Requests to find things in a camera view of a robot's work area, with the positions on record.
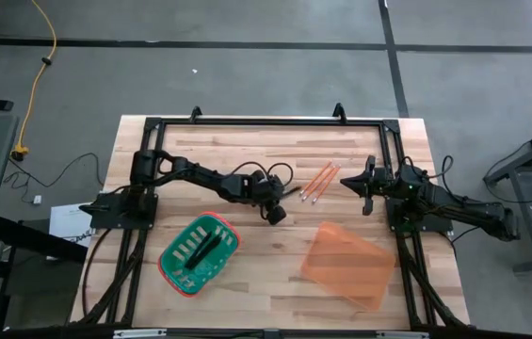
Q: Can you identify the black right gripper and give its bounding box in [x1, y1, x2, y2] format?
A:
[340, 155, 406, 217]

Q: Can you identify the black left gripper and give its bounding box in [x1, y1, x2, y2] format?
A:
[239, 170, 296, 226]

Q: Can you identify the orange pencil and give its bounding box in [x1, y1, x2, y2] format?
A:
[301, 164, 338, 202]
[299, 160, 333, 197]
[312, 164, 343, 204]

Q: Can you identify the orange translucent plastic bin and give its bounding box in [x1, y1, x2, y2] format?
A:
[299, 220, 397, 312]

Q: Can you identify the teal basket with orange rim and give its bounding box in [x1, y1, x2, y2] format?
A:
[156, 211, 243, 299]

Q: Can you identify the white printed paper sheet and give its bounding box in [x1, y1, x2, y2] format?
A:
[48, 202, 95, 250]

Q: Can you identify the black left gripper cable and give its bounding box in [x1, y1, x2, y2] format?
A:
[233, 160, 295, 189]

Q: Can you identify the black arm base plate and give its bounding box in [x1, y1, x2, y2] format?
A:
[78, 190, 159, 231]
[384, 196, 455, 234]

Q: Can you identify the black aluminium table frame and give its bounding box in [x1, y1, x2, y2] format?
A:
[68, 115, 472, 339]

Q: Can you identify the black metal desk frame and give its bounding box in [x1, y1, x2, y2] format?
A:
[483, 117, 532, 274]

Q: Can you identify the black floor cable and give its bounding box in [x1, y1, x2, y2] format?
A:
[3, 151, 105, 204]

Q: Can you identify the silver aluminium bracket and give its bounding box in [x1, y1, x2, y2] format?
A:
[113, 329, 169, 339]

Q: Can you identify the yellow extension cable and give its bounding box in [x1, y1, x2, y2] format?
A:
[9, 0, 58, 162]

